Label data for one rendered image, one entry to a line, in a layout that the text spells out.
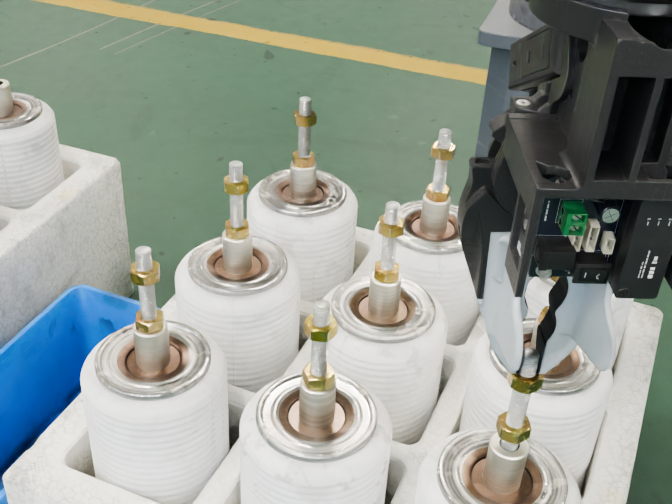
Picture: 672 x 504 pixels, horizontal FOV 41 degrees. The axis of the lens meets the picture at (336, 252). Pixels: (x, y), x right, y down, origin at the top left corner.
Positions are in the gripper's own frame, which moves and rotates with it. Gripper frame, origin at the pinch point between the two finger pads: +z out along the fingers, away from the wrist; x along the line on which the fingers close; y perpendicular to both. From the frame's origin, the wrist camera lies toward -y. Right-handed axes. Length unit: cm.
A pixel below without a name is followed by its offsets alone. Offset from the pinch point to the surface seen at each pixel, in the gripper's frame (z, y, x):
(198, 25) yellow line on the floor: 36, -132, -31
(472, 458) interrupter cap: 9.7, -0.6, -1.5
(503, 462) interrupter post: 7.3, 1.8, -0.5
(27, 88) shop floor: 36, -102, -56
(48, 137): 12, -43, -36
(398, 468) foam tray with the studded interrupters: 17.7, -6.7, -4.7
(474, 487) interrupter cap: 9.8, 1.5, -1.7
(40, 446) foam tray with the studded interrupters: 17.0, -7.9, -29.6
